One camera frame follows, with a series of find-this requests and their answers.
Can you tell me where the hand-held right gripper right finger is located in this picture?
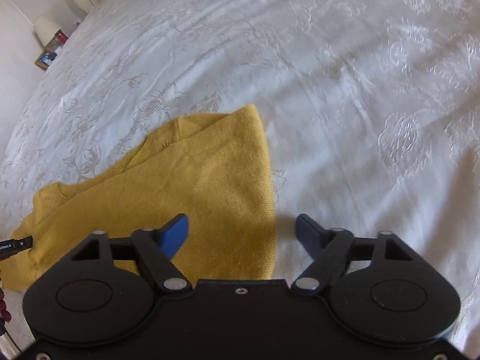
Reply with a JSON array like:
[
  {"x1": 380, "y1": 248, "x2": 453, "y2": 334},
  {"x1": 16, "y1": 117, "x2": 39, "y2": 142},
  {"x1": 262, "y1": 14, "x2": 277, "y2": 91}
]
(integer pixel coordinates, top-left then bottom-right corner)
[{"x1": 291, "y1": 213, "x2": 416, "y2": 293}]

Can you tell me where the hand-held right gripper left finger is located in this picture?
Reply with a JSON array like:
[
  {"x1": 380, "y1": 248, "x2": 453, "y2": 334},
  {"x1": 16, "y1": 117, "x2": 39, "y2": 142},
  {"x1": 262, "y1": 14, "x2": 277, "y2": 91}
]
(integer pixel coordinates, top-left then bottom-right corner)
[{"x1": 70, "y1": 213, "x2": 190, "y2": 293}]

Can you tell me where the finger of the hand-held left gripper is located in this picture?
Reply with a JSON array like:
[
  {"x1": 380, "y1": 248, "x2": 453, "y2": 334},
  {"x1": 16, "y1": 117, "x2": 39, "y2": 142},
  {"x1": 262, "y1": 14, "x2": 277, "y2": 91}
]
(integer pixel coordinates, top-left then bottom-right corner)
[{"x1": 12, "y1": 235, "x2": 35, "y2": 251}]

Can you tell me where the yellow knit sweater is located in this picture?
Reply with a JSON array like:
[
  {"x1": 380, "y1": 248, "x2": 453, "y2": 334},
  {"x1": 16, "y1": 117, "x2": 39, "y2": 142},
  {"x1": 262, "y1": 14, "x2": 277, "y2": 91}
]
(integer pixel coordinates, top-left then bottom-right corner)
[{"x1": 8, "y1": 104, "x2": 278, "y2": 292}]

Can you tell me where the dark red cloth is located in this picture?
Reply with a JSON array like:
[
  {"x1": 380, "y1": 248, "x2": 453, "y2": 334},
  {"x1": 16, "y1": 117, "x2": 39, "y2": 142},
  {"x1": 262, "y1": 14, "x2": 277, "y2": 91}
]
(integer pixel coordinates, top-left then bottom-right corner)
[{"x1": 0, "y1": 288, "x2": 13, "y2": 326}]

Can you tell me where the white embroidered bedspread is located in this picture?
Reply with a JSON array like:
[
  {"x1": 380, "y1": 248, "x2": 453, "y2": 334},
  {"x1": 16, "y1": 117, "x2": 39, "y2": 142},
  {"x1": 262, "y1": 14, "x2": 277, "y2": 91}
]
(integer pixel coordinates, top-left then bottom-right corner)
[{"x1": 0, "y1": 0, "x2": 480, "y2": 358}]

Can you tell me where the red box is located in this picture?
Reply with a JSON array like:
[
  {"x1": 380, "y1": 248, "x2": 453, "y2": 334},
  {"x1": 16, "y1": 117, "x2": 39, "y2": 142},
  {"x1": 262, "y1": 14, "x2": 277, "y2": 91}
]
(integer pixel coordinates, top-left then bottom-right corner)
[{"x1": 48, "y1": 30, "x2": 70, "y2": 54}]

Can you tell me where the black cable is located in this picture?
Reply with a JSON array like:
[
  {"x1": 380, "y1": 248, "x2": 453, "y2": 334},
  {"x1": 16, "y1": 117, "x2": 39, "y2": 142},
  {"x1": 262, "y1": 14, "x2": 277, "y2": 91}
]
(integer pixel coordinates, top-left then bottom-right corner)
[{"x1": 0, "y1": 322, "x2": 22, "y2": 359}]

